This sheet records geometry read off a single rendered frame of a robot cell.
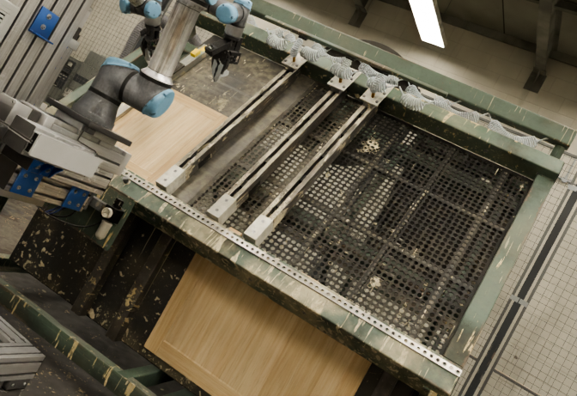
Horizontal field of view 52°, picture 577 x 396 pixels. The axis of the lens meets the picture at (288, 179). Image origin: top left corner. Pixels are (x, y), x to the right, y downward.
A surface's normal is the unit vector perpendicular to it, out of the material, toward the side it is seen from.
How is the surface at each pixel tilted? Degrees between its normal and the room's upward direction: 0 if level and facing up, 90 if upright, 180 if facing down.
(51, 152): 90
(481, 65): 90
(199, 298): 90
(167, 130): 54
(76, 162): 90
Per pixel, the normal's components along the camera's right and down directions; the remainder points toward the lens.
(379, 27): -0.36, -0.24
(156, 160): 0.06, -0.67
